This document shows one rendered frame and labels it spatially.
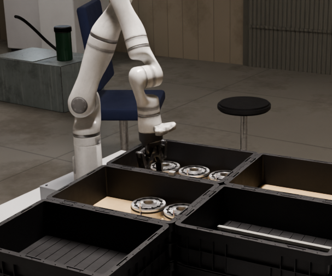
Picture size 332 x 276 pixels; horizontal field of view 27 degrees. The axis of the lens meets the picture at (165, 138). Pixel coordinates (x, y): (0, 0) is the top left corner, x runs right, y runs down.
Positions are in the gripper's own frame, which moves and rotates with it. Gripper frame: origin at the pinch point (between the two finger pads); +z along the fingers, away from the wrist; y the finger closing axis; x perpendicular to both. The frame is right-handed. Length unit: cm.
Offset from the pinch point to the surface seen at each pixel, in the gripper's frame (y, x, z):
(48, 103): -266, -323, 77
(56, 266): 69, 25, -6
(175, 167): -11.2, 0.4, 2.4
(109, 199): 16.1, -5.6, 4.3
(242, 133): -176, -68, 48
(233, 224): 11.1, 35.4, 6.2
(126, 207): 17.9, 2.6, 4.6
